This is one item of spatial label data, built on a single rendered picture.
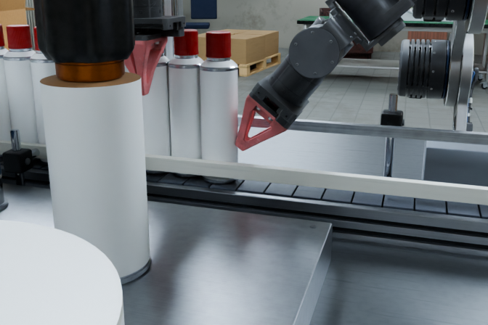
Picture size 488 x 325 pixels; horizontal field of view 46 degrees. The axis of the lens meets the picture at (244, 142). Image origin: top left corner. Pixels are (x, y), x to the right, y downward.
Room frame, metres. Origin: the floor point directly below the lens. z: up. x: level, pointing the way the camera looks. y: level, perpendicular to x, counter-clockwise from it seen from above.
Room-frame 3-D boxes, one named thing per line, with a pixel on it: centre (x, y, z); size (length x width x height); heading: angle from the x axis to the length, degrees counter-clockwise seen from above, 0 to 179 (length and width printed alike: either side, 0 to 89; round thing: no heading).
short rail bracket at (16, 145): (0.78, 0.31, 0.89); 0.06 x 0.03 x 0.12; 163
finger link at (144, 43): (0.74, 0.14, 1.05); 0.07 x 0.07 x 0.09; 74
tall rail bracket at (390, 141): (0.77, -0.21, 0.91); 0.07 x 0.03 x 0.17; 163
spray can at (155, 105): (0.80, 0.13, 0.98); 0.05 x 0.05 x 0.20
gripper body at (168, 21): (0.74, 0.13, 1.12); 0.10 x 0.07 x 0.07; 74
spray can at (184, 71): (0.79, 0.08, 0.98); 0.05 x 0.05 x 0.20
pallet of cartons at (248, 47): (7.47, 0.10, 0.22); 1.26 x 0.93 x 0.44; 163
